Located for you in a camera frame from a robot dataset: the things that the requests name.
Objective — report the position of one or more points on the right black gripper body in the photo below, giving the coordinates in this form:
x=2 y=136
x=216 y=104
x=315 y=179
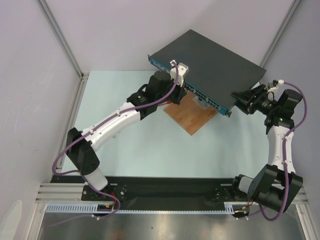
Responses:
x=251 y=100

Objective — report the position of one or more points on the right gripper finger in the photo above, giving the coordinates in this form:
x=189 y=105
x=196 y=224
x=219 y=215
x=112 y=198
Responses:
x=246 y=109
x=249 y=94

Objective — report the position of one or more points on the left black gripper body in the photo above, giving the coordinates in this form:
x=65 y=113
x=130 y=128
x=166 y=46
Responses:
x=174 y=96

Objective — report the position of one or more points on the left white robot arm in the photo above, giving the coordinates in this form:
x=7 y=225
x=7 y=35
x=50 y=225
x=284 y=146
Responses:
x=83 y=145

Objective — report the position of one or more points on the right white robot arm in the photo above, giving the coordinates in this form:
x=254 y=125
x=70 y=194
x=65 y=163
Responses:
x=277 y=184

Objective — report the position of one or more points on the wooden board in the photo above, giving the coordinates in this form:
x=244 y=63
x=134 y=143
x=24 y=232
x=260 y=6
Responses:
x=189 y=115

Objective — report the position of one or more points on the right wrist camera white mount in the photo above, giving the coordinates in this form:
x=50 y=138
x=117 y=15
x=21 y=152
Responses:
x=273 y=86

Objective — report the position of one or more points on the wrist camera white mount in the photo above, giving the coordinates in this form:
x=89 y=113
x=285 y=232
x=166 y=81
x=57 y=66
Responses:
x=178 y=72
x=273 y=86

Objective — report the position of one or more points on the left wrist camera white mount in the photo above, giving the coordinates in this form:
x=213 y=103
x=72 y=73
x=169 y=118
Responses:
x=178 y=72

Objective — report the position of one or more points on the black network switch blue front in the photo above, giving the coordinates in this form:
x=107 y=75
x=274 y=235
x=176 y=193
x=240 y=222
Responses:
x=214 y=72

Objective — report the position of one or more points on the left aluminium frame post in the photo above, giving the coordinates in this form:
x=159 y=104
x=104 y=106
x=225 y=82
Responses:
x=58 y=33

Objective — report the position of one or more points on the aluminium frame post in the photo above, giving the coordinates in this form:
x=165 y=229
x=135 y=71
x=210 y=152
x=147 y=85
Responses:
x=58 y=33
x=280 y=32

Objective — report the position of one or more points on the right aluminium frame post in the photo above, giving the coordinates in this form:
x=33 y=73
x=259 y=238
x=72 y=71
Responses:
x=280 y=32

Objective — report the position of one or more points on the slotted cable duct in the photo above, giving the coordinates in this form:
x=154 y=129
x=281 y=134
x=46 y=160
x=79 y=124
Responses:
x=228 y=208

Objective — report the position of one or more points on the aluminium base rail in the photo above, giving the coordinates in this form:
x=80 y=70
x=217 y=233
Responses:
x=59 y=193

